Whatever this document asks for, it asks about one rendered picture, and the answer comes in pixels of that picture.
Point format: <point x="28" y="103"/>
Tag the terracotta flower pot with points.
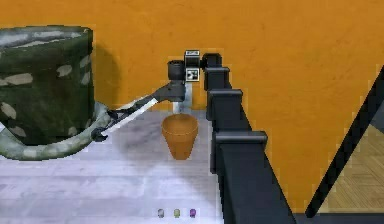
<point x="180" y="136"/>

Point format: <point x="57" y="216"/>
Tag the black frame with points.
<point x="349" y="140"/>

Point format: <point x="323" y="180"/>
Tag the small purple knob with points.
<point x="192" y="213"/>

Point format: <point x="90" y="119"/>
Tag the small grey knob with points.
<point x="161" y="213"/>

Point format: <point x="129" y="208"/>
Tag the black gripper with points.
<point x="175" y="70"/>

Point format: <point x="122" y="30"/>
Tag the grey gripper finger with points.
<point x="97" y="134"/>

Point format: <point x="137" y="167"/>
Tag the green camouflage watering can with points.
<point x="43" y="86"/>

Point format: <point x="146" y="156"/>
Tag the small green knob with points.
<point x="177" y="213"/>

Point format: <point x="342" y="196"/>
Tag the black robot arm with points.
<point x="246" y="173"/>

